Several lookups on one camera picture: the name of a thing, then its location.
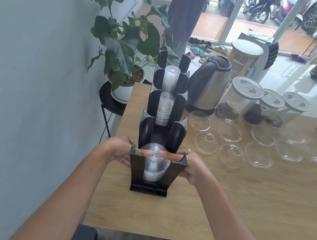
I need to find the person's left hand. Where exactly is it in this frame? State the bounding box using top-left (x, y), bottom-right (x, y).
top-left (100, 134), bottom-right (156, 171)

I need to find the person's right hand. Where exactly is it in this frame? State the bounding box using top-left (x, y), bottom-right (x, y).
top-left (155, 147), bottom-right (212, 188)

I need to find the group of clear plastic lids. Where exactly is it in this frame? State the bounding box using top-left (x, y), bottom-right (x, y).
top-left (176, 108), bottom-right (317, 180)

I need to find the black cup lid organizer rack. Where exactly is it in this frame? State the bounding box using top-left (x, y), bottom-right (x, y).
top-left (125, 47), bottom-right (203, 200)

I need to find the nested stack of dome lids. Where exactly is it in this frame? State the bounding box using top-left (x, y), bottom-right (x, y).
top-left (136, 141), bottom-right (173, 185)

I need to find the person's right forearm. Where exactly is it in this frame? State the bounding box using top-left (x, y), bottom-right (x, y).
top-left (187, 172), bottom-right (295, 240)

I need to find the person's left forearm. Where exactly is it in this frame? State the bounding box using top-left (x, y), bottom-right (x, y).
top-left (8, 136), bottom-right (132, 240)

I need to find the black metal plant stand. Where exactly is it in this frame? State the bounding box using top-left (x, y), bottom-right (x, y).
top-left (93, 74), bottom-right (152, 150)

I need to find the steel electric kettle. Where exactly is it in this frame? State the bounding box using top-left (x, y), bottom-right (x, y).
top-left (184, 52), bottom-right (233, 119)

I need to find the black plastic chair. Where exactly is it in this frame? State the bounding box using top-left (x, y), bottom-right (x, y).
top-left (70, 223), bottom-right (100, 240)

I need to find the large clear jar white lid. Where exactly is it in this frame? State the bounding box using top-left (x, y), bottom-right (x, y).
top-left (214, 73), bottom-right (266, 126)

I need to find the large leafy potted plant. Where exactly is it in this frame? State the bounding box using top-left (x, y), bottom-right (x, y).
top-left (68, 0), bottom-right (188, 110)

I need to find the clear jar of dark grounds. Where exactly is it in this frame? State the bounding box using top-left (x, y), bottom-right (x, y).
top-left (241, 86), bottom-right (286, 129)

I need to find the clear jar with white lid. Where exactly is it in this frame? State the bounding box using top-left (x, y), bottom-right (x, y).
top-left (264, 89), bottom-right (312, 133)

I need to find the row of shoes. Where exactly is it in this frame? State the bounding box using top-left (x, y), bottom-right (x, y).
top-left (184, 37), bottom-right (232, 66)

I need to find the round wooden stool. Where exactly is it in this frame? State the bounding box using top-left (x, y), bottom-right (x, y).
top-left (226, 37), bottom-right (265, 82)

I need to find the white portable air cooler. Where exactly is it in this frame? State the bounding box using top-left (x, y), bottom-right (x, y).
top-left (232, 27), bottom-right (281, 87)

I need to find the pair of blue slippers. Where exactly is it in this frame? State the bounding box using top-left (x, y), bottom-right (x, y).
top-left (290, 53), bottom-right (309, 63)

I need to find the row of parked motorbikes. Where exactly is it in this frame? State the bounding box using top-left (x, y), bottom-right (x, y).
top-left (215, 0), bottom-right (306, 32)

